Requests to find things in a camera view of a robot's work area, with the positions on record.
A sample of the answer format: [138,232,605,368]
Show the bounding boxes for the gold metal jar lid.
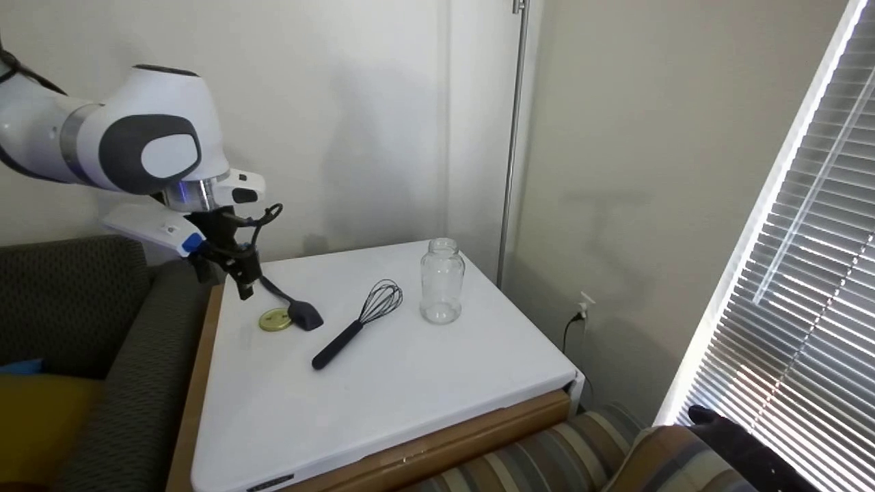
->
[256,308,294,334]

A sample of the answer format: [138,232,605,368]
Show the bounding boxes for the white plastic board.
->
[189,237,587,492]

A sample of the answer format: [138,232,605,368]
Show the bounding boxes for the small blue item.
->
[0,357,47,379]

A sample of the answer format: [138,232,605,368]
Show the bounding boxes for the clear glass jar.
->
[419,236,468,329]

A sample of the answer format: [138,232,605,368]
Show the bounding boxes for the grey fabric armchair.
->
[0,232,218,492]

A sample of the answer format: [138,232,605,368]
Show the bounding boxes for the black plastic spoon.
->
[256,274,324,334]

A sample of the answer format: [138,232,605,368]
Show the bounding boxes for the black wire whisk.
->
[309,280,404,371]

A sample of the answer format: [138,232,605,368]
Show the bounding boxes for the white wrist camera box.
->
[101,199,207,260]

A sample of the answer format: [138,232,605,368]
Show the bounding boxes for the wooden table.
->
[163,282,574,492]

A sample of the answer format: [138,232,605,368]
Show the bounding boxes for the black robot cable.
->
[226,199,285,254]

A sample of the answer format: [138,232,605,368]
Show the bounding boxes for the white window blinds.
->
[652,0,875,492]

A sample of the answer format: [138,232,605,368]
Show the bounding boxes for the white vertical wall pipe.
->
[494,0,532,290]

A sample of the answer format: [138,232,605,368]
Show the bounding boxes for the black power cord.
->
[558,308,591,362]

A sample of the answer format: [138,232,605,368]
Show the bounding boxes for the striped sofa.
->
[399,405,760,492]

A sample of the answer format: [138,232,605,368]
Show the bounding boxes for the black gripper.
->
[186,206,268,304]

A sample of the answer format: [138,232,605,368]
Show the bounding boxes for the yellow cushion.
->
[0,371,108,486]

